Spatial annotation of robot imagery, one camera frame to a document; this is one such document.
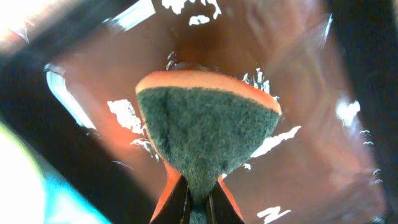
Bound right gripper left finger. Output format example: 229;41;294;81
150;176;190;224

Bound black rectangular tray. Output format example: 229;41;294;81
1;0;397;224

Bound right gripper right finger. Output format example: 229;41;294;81
206;182;245;224

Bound yellow plate top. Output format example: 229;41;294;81
1;124;45;224

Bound teal plastic tray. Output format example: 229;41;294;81
32;149;111;224

